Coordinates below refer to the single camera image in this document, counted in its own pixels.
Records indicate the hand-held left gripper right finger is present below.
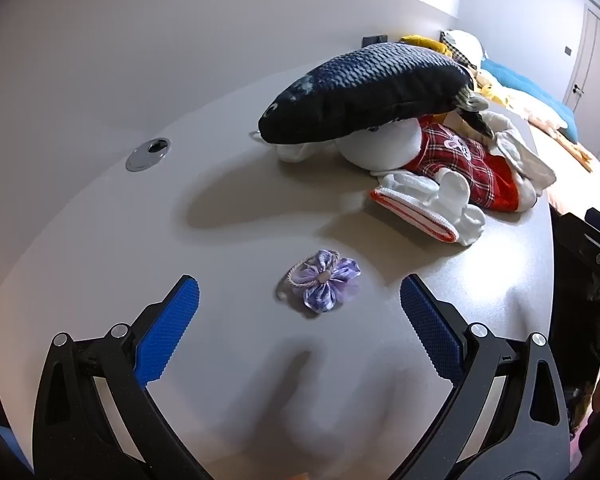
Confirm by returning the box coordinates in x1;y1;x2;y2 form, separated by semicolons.
395;273;571;480

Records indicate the white rabbit plush red dress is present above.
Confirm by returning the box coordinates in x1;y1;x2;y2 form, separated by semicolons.
275;115;538;213

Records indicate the dark blue fish plush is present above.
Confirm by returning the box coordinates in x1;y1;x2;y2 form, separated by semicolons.
257;42;496;145

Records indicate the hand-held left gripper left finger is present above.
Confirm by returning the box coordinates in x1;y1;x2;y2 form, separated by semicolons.
32;275;216;480

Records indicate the yellow cloth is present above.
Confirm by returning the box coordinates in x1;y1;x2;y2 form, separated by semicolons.
399;35;453;56

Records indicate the bed with orange sheet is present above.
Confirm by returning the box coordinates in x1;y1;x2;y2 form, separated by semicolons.
527;120;600;216

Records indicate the white goose plush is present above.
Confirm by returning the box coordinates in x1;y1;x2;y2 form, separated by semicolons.
500;85;593;171

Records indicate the checkered white pillow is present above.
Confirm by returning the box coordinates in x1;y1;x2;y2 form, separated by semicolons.
440;30;488;68

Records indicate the purple fabric flower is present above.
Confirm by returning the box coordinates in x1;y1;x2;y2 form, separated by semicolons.
278;249;362;314

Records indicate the blue pillow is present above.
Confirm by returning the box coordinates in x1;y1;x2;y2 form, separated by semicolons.
480;57;579;143

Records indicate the silver desk cable grommet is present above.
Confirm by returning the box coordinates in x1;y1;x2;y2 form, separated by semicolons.
125;137;172;172

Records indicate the yellow plush toy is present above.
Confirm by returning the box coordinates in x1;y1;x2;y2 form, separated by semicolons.
472;70;503;103

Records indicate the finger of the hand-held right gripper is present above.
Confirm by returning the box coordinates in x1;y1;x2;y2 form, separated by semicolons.
560;207;600;291

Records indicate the white sock red striped trim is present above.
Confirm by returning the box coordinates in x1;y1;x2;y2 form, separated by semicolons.
369;170;487;247

